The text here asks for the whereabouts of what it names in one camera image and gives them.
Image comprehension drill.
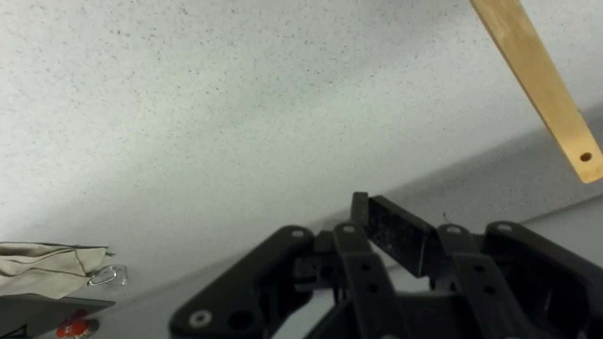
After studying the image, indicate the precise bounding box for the beige cloth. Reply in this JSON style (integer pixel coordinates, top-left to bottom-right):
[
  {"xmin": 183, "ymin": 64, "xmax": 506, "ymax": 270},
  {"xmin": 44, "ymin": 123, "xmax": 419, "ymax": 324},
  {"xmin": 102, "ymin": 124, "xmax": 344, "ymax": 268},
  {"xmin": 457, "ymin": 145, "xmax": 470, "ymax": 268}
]
[{"xmin": 0, "ymin": 239, "xmax": 119, "ymax": 302}]

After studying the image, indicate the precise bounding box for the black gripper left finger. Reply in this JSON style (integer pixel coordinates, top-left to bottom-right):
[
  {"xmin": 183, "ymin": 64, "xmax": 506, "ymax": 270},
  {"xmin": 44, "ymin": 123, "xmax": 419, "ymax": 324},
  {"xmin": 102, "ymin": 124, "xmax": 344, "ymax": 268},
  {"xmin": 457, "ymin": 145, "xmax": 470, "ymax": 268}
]
[{"xmin": 168, "ymin": 190, "xmax": 411, "ymax": 339}]

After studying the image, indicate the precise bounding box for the red small object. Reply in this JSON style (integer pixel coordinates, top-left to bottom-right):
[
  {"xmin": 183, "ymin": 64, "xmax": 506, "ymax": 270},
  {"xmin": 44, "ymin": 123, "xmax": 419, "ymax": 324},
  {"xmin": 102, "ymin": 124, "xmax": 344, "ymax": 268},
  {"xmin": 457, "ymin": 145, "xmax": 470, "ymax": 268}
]
[{"xmin": 55, "ymin": 309, "xmax": 102, "ymax": 339}]

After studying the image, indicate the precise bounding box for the clear plastic wrapper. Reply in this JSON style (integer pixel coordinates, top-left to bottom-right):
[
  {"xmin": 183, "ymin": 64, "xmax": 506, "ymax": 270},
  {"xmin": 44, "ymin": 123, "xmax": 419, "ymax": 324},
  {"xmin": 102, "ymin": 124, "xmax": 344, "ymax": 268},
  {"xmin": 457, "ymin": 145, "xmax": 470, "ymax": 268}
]
[{"xmin": 87, "ymin": 262, "xmax": 132, "ymax": 290}]

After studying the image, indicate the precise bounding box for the wooden spatula with yellow head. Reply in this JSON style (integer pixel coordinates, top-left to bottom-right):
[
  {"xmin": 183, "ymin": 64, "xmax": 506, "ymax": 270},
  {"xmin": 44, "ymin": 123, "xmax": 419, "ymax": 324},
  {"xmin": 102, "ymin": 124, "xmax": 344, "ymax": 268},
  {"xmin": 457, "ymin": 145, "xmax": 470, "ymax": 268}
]
[{"xmin": 468, "ymin": 0, "xmax": 603, "ymax": 187}]

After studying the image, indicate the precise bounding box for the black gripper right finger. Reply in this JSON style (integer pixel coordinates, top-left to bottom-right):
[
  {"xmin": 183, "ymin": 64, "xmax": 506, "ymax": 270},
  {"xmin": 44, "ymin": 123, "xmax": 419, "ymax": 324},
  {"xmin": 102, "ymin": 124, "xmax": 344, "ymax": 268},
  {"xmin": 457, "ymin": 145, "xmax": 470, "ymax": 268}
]
[{"xmin": 366, "ymin": 194, "xmax": 603, "ymax": 339}]

